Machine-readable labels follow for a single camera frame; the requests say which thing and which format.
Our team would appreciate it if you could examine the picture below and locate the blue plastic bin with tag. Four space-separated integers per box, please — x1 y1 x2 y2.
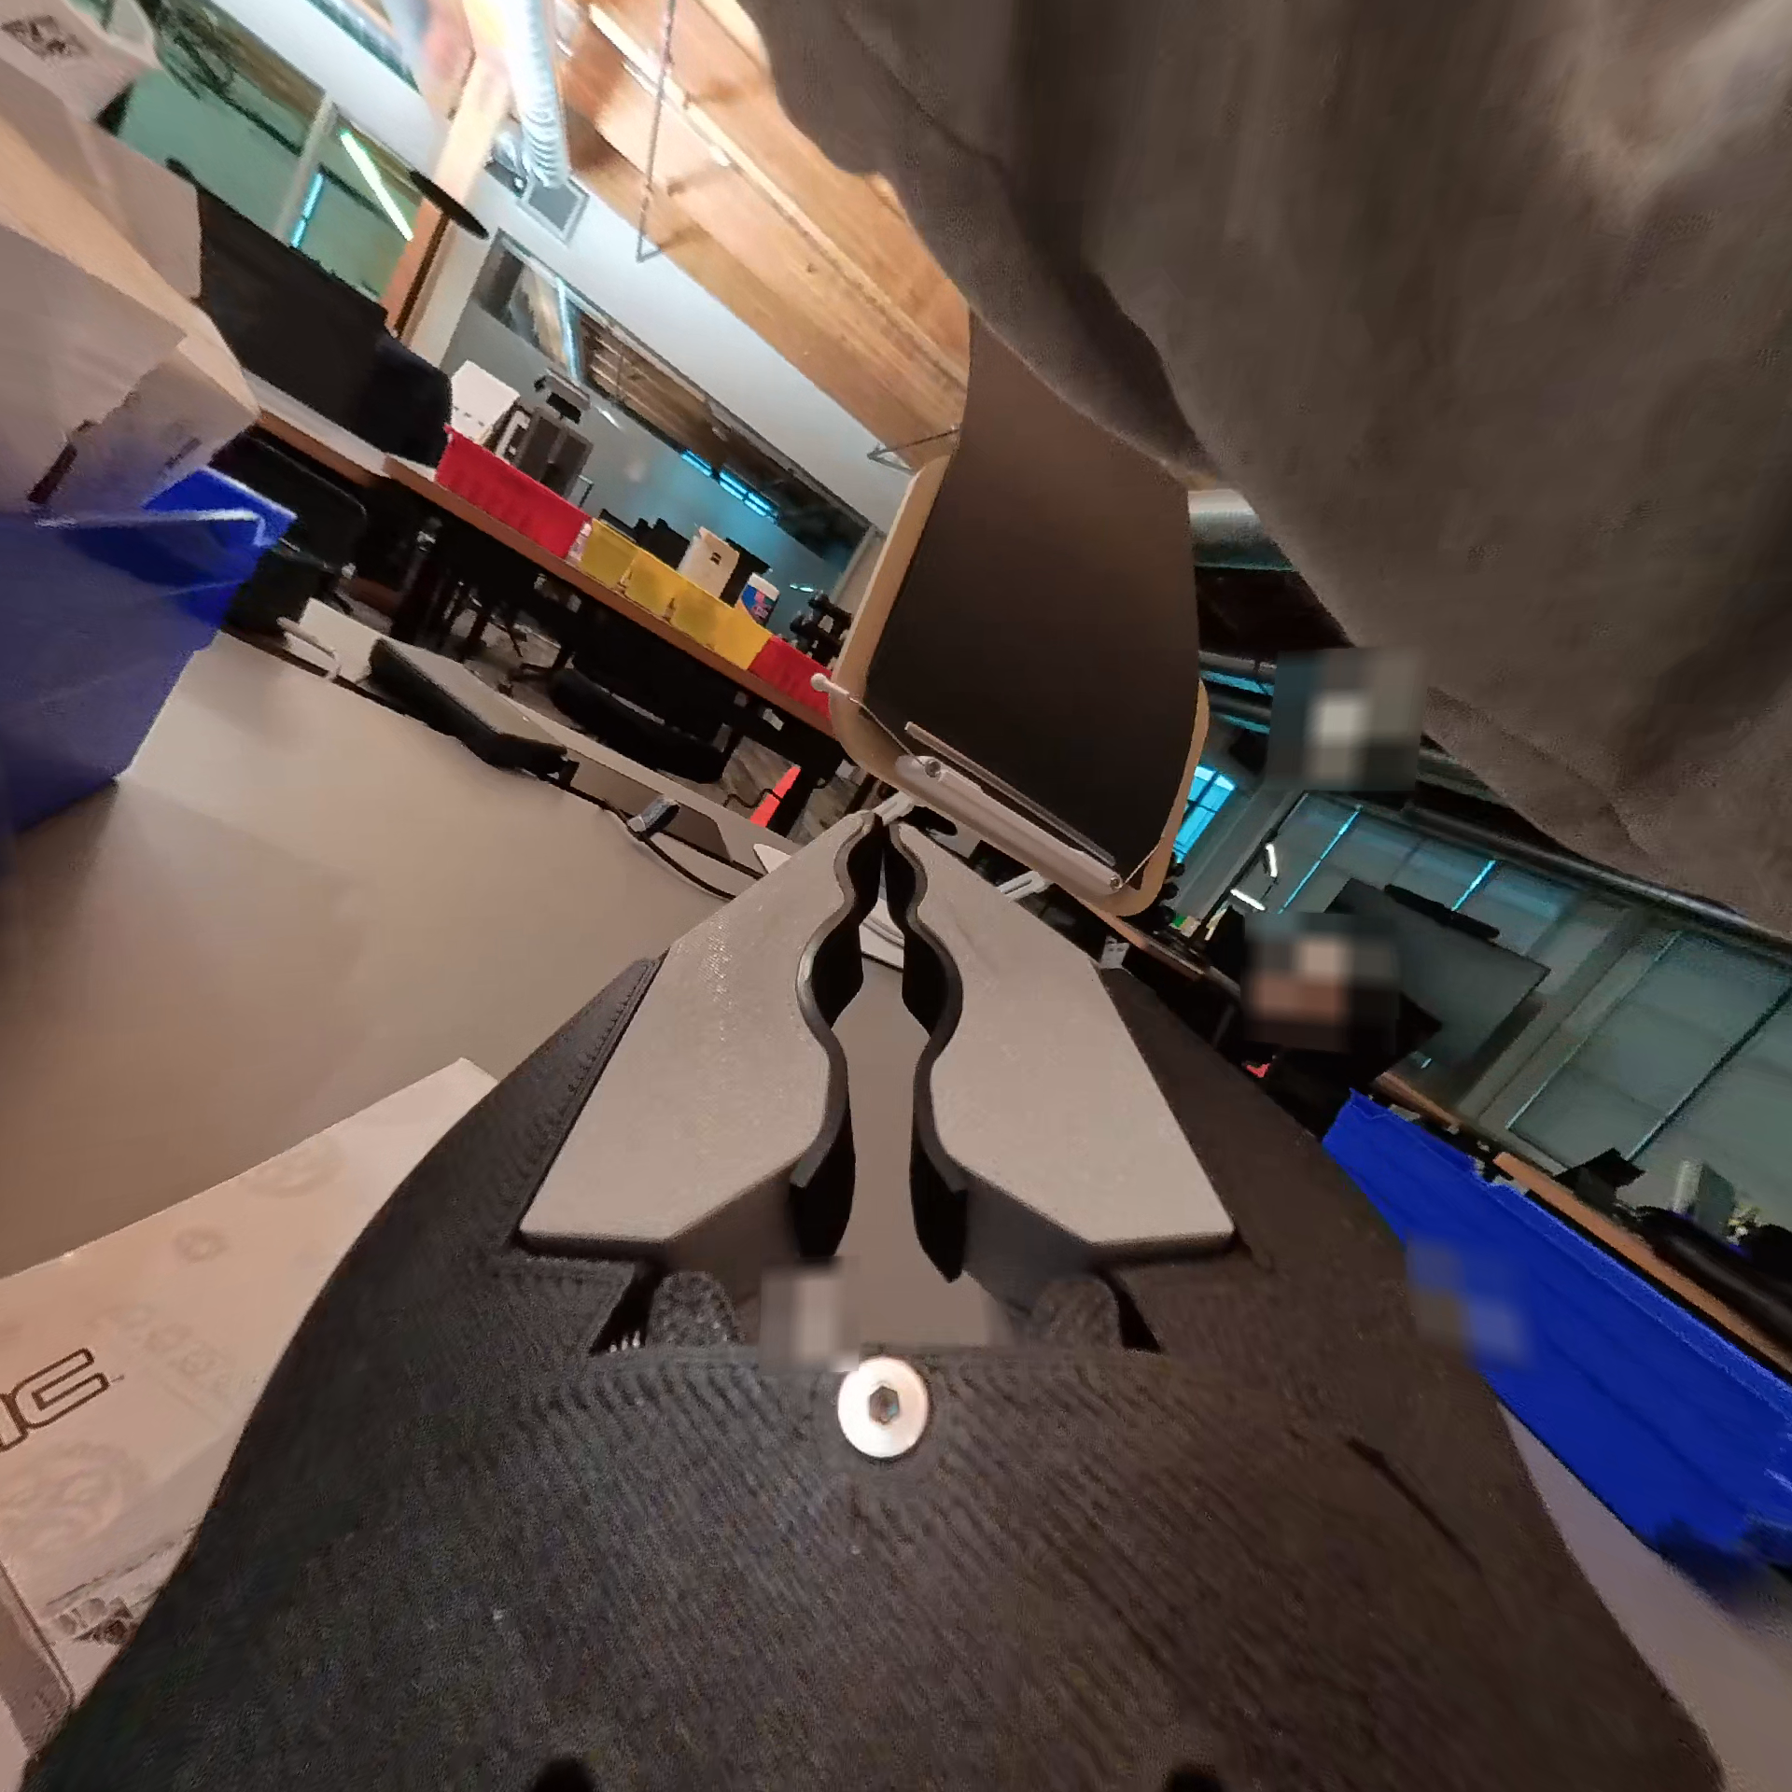
0 470 298 835

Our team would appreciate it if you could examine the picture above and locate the lego instruction booklet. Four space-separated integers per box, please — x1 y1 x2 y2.
0 1057 501 1752

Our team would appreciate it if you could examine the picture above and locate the dark grey power adapter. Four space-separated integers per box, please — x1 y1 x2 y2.
366 636 577 774

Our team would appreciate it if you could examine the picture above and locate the person's right forearm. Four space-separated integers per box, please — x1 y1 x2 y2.
737 0 1792 932

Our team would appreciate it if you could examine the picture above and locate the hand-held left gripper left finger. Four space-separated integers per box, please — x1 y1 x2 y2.
518 817 882 1298

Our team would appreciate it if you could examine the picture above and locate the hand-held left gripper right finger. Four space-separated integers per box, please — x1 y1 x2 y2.
890 827 1240 1304

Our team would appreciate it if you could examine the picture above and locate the white paper lego bag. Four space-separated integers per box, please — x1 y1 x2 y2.
0 120 263 509
0 0 162 120

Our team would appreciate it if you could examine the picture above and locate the red plastic bin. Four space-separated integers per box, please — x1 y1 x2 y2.
749 636 837 720
437 428 592 558

